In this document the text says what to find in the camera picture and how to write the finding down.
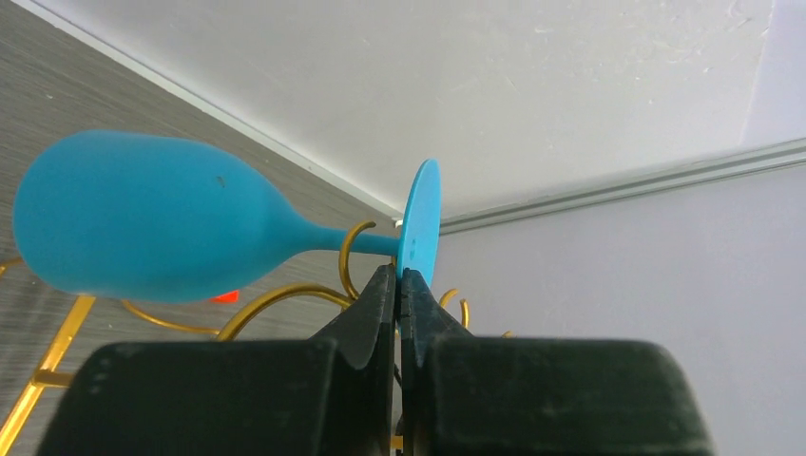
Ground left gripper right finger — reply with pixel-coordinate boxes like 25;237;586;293
399;270;715;455

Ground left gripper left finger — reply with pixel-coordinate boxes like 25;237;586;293
37;265;396;455

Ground blue back wine glass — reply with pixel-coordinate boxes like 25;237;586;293
12;128;443;307

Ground red green toy bricks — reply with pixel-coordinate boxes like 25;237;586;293
209;290;240;304

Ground gold wire glass rack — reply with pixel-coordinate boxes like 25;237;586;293
0;218;514;456

